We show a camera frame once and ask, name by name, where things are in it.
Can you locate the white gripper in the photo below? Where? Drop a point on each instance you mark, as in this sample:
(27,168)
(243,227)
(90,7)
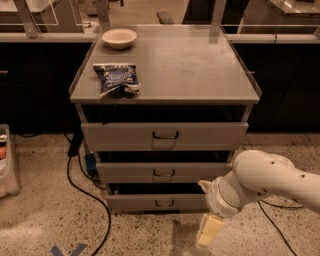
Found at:
(214,200)

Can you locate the grey bottom drawer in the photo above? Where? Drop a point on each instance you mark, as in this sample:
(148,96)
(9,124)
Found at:
(156,202)

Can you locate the grey drawer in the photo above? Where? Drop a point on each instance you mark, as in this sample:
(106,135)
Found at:
(192,136)
(156,202)
(160,172)

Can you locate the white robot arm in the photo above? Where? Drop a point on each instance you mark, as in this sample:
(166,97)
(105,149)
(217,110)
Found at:
(254,175)

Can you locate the grey middle drawer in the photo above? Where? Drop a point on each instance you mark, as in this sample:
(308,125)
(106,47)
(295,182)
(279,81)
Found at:
(160,172)

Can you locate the grey drawer cabinet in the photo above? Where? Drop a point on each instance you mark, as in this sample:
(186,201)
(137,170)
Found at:
(186,75)

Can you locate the grey top drawer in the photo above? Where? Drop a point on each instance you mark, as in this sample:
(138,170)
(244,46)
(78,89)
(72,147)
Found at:
(192,136)

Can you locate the blue power box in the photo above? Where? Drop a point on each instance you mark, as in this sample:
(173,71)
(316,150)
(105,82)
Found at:
(90,162)

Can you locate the blue chip bag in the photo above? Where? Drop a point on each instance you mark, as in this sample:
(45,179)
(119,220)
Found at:
(117,78)

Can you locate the blue tape cross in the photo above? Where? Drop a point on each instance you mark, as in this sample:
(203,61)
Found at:
(76,251)

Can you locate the white bowl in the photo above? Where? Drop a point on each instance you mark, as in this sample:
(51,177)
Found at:
(119,38)

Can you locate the clear plastic bin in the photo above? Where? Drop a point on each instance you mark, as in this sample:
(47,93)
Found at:
(9,166)

